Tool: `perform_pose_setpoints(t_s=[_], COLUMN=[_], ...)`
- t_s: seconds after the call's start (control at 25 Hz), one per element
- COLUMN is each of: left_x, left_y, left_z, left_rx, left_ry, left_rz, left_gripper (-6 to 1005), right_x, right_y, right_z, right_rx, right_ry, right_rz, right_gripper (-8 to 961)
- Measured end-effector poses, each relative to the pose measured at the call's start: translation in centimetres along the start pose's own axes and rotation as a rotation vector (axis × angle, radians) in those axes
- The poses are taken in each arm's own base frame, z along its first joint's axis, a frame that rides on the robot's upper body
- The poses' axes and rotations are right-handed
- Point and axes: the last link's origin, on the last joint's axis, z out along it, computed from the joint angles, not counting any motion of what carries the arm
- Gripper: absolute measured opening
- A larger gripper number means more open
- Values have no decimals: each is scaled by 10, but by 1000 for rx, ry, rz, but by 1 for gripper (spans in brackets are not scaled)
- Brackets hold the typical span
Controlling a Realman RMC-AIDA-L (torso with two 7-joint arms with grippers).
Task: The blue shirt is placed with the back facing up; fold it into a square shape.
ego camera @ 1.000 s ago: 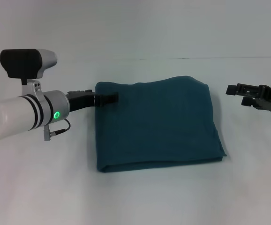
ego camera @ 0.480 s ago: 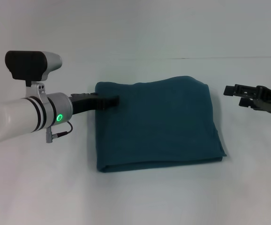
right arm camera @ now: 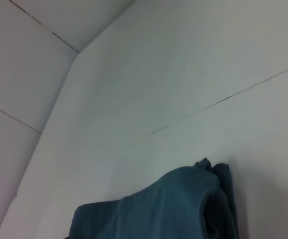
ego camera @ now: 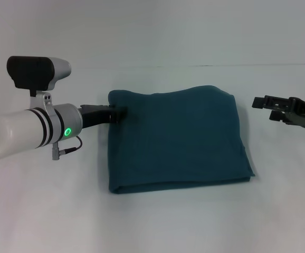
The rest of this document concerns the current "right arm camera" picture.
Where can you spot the teal blue t-shirt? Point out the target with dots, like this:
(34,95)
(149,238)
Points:
(159,206)

